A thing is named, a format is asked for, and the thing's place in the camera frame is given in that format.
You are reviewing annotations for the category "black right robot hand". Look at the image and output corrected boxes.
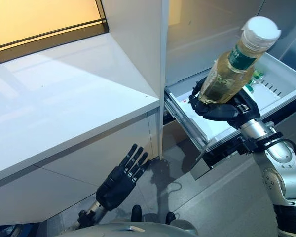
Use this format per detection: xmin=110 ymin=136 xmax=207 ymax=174
xmin=188 ymin=78 xmax=259 ymax=129

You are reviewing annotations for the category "wide steel fridge door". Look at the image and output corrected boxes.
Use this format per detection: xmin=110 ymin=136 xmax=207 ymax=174
xmin=165 ymin=0 xmax=257 ymax=87

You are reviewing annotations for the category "black right robot foot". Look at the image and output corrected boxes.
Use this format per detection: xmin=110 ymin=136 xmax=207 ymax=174
xmin=164 ymin=211 xmax=176 ymax=226

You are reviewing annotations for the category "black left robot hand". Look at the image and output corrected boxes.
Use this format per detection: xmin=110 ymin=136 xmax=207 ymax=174
xmin=95 ymin=144 xmax=149 ymax=211

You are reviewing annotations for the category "narrow steel fridge door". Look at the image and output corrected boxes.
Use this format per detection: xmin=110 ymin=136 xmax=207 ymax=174
xmin=246 ymin=0 xmax=296 ymax=62

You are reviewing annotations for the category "black robot foot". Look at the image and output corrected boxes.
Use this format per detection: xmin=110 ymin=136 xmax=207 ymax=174
xmin=131 ymin=204 xmax=143 ymax=222
xmin=164 ymin=211 xmax=176 ymax=226

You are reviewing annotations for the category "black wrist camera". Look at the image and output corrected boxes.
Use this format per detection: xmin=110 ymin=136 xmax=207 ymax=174
xmin=77 ymin=209 xmax=92 ymax=229
xmin=234 ymin=137 xmax=256 ymax=155

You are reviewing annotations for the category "lime green drink can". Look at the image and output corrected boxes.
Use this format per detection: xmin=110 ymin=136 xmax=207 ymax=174
xmin=252 ymin=70 xmax=264 ymax=82

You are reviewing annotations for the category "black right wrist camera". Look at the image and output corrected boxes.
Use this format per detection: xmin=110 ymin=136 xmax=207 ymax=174
xmin=234 ymin=137 xmax=256 ymax=155

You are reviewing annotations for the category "white counter cabinet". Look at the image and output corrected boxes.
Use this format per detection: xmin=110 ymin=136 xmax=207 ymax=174
xmin=0 ymin=33 xmax=161 ymax=228

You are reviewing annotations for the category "dark framed orange window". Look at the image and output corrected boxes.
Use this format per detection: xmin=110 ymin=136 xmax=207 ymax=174
xmin=0 ymin=0 xmax=109 ymax=67

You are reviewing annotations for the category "grey robot torso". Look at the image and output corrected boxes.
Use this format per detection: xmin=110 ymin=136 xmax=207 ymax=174
xmin=60 ymin=220 xmax=199 ymax=237

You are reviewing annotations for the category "tall white cabinet panel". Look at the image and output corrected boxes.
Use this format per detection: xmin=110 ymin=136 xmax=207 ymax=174
xmin=100 ymin=0 xmax=170 ymax=161

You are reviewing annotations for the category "yellow tea bottle white cap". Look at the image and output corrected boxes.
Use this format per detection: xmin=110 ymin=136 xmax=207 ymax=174
xmin=198 ymin=16 xmax=282 ymax=104

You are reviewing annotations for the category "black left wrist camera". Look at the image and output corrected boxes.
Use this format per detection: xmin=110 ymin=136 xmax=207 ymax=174
xmin=77 ymin=209 xmax=92 ymax=229

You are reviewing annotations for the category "black left robot foot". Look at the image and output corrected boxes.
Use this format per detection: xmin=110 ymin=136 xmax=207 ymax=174
xmin=131 ymin=204 xmax=143 ymax=222

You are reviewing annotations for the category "fridge drawer white inside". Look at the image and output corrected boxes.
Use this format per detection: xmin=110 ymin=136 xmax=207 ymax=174
xmin=163 ymin=53 xmax=296 ymax=182

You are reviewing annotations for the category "low steel fridge drawer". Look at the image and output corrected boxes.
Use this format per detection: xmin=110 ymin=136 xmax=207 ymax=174
xmin=162 ymin=123 xmax=185 ymax=154

